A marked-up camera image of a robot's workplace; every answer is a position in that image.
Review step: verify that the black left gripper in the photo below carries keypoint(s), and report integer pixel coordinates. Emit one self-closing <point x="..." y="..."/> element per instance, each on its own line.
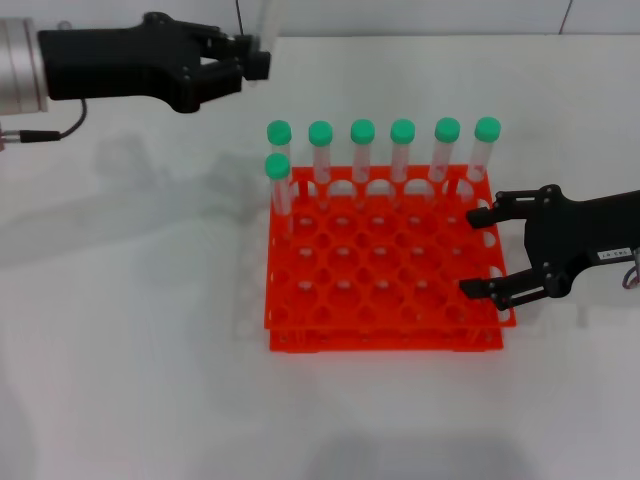
<point x="115" y="62"/>

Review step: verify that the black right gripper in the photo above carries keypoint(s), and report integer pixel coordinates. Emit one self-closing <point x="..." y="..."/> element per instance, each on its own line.
<point x="575" y="230"/>

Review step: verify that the clear test tube green cap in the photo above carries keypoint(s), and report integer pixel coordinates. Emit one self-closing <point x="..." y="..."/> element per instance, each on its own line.
<point x="363" y="131"/>
<point x="279" y="131"/>
<point x="487" y="129"/>
<point x="266" y="20"/>
<point x="277" y="166"/>
<point x="402" y="131"/>
<point x="320" y="133"/>
<point x="447" y="129"/>

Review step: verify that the orange test tube rack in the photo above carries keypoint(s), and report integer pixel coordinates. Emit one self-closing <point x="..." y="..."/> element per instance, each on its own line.
<point x="380" y="280"/>

